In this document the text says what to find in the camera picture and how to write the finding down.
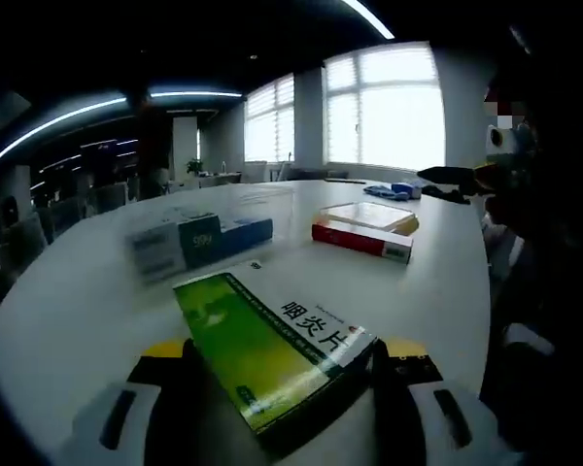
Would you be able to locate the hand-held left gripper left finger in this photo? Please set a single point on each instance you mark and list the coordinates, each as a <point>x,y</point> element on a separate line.
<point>175,412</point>

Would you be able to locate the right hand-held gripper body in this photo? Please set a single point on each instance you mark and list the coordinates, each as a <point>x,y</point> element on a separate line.
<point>507,150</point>

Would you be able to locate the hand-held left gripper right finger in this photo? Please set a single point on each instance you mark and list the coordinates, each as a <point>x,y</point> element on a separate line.
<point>393,417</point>

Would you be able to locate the clear lid with yellow clasps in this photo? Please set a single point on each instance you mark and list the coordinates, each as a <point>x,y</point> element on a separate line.
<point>364,213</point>

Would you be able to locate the green white medicine box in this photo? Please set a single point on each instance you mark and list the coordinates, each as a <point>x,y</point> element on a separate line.
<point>252,340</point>

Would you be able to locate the red white medicine box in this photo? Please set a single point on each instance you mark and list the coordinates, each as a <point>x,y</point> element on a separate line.
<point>354,240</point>

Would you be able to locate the blue tissue pack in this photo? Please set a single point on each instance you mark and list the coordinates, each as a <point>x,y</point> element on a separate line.
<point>410,188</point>

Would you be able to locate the blue cloth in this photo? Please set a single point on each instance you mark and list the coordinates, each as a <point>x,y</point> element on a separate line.
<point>381,190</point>

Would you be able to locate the wide window with blinds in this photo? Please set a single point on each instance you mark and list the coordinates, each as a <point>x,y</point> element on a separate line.
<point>393,111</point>

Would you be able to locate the dark closed laptop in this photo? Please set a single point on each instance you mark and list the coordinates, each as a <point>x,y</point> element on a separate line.
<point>345,180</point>

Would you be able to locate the person's dark upper body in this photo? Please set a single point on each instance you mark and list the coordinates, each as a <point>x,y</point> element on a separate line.
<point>563,242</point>

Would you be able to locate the dark low sofa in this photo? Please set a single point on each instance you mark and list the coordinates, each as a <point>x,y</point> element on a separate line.
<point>316,173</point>

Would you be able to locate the ceiling light strip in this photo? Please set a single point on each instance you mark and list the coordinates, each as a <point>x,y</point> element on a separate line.
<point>199,92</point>
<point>374,22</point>
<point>116,101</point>

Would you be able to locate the narrow window with blinds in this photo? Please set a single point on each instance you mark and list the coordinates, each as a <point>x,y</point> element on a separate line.
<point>269,121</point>

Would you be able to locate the potted plant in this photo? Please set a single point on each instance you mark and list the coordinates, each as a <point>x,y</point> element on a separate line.
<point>194,166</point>

